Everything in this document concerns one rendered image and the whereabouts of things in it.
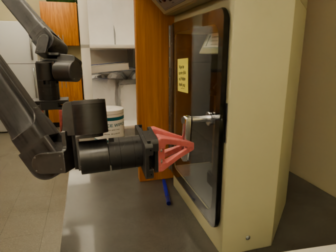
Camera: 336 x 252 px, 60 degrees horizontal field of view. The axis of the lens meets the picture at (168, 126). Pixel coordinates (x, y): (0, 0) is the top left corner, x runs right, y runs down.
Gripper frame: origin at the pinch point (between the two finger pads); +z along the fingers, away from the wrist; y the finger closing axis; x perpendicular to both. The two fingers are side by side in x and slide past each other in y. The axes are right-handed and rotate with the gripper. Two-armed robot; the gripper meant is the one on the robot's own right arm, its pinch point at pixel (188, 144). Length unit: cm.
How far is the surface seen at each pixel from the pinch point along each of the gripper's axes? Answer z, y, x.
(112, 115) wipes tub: -9, 68, 16
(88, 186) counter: -19.9, 29.2, 23.8
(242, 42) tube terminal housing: 7.7, -3.7, -18.6
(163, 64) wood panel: 3.8, 32.5, -9.7
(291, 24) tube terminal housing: 16.6, -3.3, -21.1
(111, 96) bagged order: -5, 128, 24
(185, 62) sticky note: 4.4, 14.8, -12.8
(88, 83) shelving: -17, 109, 11
